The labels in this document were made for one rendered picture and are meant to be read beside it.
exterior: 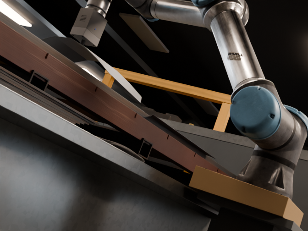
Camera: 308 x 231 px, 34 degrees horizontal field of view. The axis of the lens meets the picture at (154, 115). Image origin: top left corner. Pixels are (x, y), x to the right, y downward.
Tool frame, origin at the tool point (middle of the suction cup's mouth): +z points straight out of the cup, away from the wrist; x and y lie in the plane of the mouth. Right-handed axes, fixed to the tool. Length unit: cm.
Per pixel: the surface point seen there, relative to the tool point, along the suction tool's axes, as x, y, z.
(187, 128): 4, -81, -2
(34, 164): 43, 42, 42
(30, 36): 34, 50, 17
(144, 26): -349, -458, -232
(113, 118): 40, 19, 24
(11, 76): 51, 63, 30
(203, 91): -155, -361, -113
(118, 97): 36.1, 15.2, 16.8
